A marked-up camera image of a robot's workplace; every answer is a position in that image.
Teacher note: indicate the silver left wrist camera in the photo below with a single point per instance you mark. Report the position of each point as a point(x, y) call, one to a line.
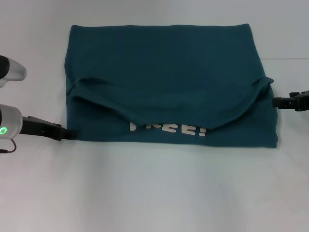
point(13, 70)

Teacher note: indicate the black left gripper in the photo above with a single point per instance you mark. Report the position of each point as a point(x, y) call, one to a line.
point(41, 128)

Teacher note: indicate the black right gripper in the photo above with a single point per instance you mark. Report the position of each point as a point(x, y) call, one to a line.
point(303, 104)

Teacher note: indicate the blue shirt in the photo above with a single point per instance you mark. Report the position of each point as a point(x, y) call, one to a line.
point(169, 72)

